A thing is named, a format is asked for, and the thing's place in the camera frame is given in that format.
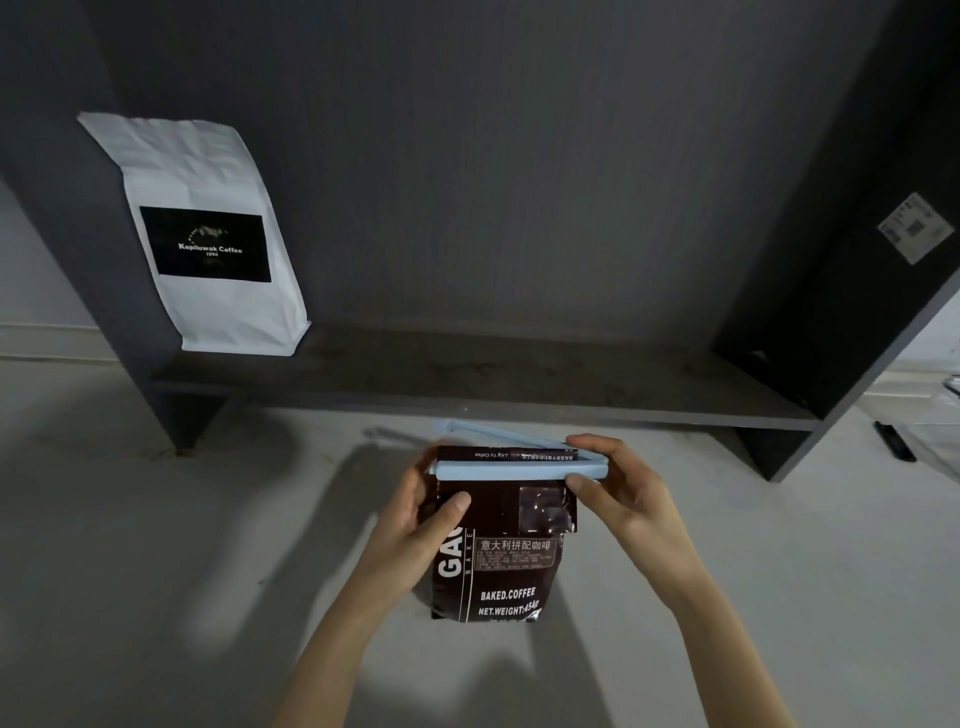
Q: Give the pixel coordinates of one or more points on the person's right hand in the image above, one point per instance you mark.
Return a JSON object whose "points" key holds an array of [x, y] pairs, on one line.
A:
{"points": [[637, 517]]}

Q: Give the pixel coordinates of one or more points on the person's left hand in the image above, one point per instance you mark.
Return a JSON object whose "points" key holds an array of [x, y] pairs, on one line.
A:
{"points": [[397, 544]]}

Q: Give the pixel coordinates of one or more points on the person's right thumb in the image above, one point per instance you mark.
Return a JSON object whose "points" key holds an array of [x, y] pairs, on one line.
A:
{"points": [[592, 499]]}

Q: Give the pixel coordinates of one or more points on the person's left thumb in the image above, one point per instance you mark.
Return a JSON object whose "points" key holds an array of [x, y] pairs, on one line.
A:
{"points": [[450, 517]]}

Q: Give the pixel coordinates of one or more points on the light blue sealing clip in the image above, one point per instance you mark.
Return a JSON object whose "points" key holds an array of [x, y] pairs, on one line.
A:
{"points": [[495, 470]]}

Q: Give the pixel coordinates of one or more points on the dark brown coffee bag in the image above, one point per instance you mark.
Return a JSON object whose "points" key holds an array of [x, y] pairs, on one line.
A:
{"points": [[502, 570]]}

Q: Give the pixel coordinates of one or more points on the person's right forearm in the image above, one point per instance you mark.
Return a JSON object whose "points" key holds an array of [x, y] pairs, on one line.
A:
{"points": [[727, 660]]}

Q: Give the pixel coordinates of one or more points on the person's left forearm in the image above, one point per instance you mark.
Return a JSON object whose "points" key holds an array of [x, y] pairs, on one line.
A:
{"points": [[330, 660]]}

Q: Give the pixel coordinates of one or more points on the dark grey wooden shelf unit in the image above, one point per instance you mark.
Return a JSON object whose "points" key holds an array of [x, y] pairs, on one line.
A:
{"points": [[525, 225]]}

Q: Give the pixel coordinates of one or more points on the white coffee bag black label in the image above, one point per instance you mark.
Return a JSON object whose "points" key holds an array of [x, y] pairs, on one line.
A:
{"points": [[225, 307]]}

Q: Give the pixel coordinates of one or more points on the black remote control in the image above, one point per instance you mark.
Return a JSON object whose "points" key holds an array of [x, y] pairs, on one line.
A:
{"points": [[895, 441]]}

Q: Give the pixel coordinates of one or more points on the white paper sticker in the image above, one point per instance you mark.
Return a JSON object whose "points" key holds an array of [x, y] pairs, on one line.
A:
{"points": [[915, 227]]}

